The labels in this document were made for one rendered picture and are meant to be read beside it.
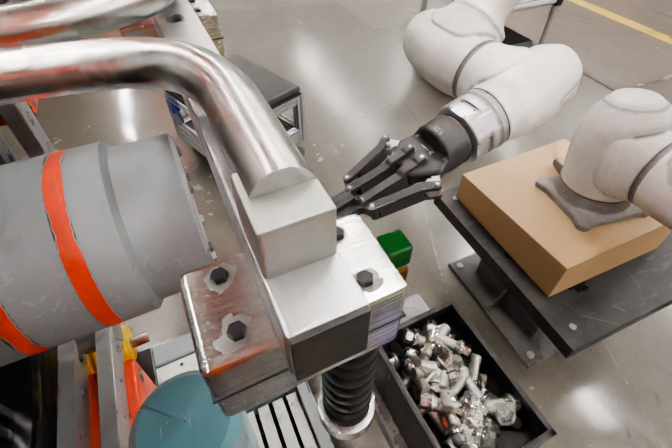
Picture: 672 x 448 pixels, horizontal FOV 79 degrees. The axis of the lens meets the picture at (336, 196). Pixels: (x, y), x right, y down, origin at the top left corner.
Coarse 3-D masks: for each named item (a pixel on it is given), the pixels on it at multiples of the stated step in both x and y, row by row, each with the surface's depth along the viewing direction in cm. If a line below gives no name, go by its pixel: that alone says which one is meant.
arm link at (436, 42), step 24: (456, 0) 65; (480, 0) 63; (504, 0) 63; (408, 24) 70; (432, 24) 65; (456, 24) 62; (480, 24) 61; (408, 48) 69; (432, 48) 64; (456, 48) 61; (432, 72) 65; (456, 72) 61
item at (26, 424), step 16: (0, 368) 47; (16, 368) 47; (32, 368) 48; (0, 384) 46; (16, 384) 47; (32, 384) 47; (0, 400) 46; (16, 400) 46; (32, 400) 46; (0, 416) 43; (16, 416) 45; (32, 416) 45; (0, 432) 42; (16, 432) 44; (32, 432) 44
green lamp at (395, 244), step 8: (392, 232) 57; (400, 232) 57; (376, 240) 57; (384, 240) 56; (392, 240) 56; (400, 240) 56; (408, 240) 57; (384, 248) 56; (392, 248) 55; (400, 248) 55; (408, 248) 56; (392, 256) 55; (400, 256) 56; (408, 256) 57; (400, 264) 57
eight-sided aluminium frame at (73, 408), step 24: (24, 120) 46; (0, 144) 48; (24, 144) 47; (48, 144) 51; (96, 336) 51; (120, 336) 53; (72, 360) 48; (96, 360) 48; (120, 360) 51; (72, 384) 46; (120, 384) 48; (72, 408) 45; (120, 408) 46; (72, 432) 43; (120, 432) 43
